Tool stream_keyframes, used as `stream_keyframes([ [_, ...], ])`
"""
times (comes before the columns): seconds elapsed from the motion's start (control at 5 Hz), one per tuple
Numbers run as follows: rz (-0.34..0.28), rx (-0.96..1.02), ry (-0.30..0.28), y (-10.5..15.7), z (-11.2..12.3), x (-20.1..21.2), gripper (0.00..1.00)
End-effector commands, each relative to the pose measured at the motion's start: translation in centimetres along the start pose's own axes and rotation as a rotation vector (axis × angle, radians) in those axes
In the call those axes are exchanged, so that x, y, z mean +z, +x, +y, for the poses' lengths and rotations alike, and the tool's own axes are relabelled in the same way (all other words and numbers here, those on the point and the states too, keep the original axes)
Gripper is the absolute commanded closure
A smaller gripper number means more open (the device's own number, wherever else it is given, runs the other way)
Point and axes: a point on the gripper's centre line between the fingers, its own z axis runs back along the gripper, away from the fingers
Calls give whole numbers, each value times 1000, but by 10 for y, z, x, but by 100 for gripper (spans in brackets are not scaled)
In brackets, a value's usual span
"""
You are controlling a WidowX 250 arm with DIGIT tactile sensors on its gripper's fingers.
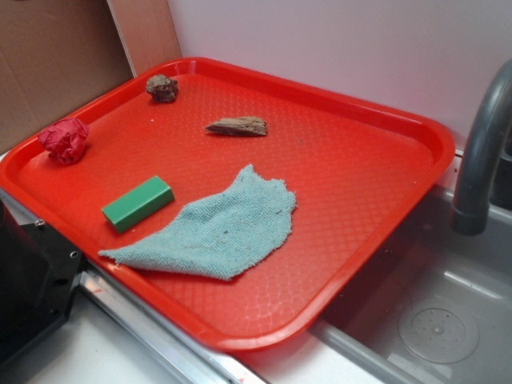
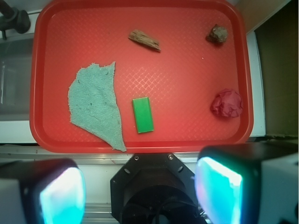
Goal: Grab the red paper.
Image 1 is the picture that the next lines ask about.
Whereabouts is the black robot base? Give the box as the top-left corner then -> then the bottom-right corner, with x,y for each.
1,204 -> 84,366

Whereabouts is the red plastic tray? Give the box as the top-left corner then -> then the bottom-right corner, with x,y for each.
1,58 -> 454,352

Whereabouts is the light blue cloth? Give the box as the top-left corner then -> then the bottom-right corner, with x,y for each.
99,165 -> 297,281

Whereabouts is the brown wood piece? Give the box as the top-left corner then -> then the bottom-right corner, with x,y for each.
205,116 -> 268,137

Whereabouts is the green rectangular block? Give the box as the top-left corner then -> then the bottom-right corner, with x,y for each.
101,176 -> 175,234

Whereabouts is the brown crumpled lump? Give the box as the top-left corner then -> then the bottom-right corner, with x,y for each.
146,74 -> 178,103

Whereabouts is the crumpled red paper ball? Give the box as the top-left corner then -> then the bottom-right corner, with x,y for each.
37,118 -> 90,166

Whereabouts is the grey faucet spout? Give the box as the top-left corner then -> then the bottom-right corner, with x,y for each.
450,61 -> 511,236

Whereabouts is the grey plastic sink basin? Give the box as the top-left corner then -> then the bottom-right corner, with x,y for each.
240,156 -> 511,383

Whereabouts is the brown cardboard panel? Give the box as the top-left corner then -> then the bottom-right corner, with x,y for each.
1,1 -> 182,152

